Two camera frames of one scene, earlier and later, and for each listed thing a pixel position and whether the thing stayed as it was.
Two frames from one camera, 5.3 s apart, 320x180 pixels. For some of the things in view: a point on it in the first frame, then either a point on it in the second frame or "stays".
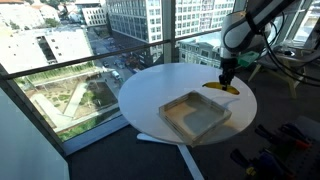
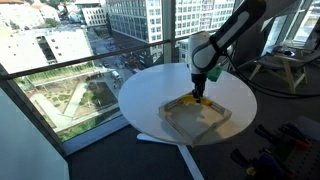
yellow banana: [218, 86] -> [190, 99]
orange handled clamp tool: [287, 133] stays
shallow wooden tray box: [194, 116] stays
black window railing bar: [20, 73] stays
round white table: [143, 93] stays
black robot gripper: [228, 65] -> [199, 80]
